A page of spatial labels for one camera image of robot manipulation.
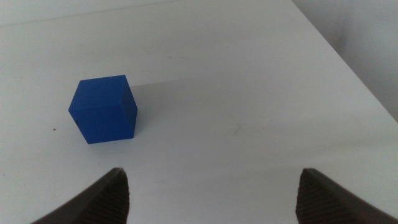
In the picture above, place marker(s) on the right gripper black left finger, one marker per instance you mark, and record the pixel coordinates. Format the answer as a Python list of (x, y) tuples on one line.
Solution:
[(105, 202)]

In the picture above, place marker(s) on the blue cube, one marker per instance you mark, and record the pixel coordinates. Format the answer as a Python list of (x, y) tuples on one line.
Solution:
[(102, 112)]

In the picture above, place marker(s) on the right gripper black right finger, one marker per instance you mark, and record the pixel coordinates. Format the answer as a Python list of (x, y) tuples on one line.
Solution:
[(323, 202)]

